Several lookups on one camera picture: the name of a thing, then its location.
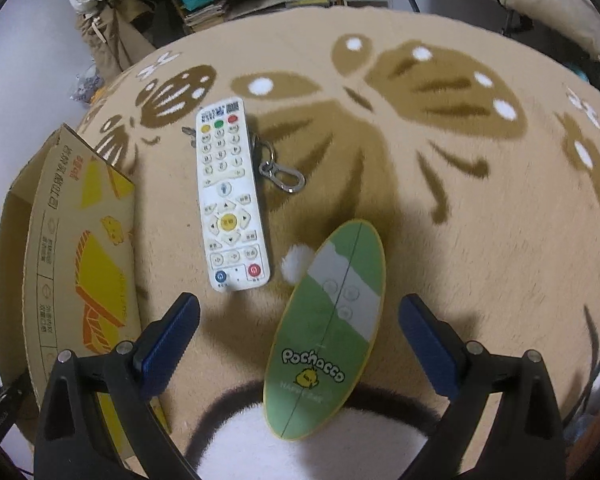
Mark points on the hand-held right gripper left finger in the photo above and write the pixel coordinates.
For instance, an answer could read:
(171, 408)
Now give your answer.
(167, 347)

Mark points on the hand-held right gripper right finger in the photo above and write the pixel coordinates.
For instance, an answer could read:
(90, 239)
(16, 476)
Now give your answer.
(430, 347)

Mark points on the green oval case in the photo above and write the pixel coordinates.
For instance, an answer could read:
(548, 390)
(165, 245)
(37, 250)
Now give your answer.
(325, 350)

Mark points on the brown cardboard box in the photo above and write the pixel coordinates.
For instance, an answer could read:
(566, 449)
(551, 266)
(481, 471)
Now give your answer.
(60, 240)

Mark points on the white remote control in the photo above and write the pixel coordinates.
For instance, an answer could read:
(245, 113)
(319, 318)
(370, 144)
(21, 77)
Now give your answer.
(230, 185)

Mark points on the tan printed blanket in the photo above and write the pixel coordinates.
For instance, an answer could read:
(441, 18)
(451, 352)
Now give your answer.
(430, 260)

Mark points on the white fluffy pompom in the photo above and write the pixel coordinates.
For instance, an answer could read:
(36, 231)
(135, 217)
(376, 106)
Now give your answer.
(296, 262)

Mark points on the blue cloth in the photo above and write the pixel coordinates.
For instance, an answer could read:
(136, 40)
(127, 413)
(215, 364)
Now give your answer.
(592, 425)

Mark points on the key bunch with carabiner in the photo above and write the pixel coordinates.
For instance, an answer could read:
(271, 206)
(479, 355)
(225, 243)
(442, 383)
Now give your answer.
(265, 168)

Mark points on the pile of small clutter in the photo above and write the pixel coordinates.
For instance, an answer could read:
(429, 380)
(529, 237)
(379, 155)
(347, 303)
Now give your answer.
(87, 85)

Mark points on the teal ball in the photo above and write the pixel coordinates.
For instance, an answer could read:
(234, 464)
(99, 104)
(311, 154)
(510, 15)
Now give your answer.
(581, 72)

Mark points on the beige hanging pants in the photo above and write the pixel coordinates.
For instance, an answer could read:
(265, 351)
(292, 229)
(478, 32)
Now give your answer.
(107, 35)

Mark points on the stack of old books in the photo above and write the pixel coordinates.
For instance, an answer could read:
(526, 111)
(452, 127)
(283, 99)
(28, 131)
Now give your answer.
(205, 15)

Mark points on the pile of magazines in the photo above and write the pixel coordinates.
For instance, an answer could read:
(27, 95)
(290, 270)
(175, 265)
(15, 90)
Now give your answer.
(275, 2)

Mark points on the bagged white duvet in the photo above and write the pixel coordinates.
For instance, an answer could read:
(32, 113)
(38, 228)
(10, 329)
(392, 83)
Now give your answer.
(540, 0)

